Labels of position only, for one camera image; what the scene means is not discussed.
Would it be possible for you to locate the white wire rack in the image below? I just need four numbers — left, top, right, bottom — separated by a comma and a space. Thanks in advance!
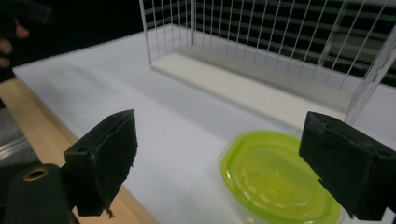
138, 0, 396, 133

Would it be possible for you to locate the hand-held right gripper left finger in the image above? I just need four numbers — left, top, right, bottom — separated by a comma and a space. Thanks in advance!
63, 108, 139, 217

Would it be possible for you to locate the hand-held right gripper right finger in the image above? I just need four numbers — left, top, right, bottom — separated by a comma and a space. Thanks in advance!
298, 110, 396, 222

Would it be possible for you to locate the green plastic plate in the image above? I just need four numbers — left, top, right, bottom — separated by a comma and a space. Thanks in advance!
219, 130, 344, 224

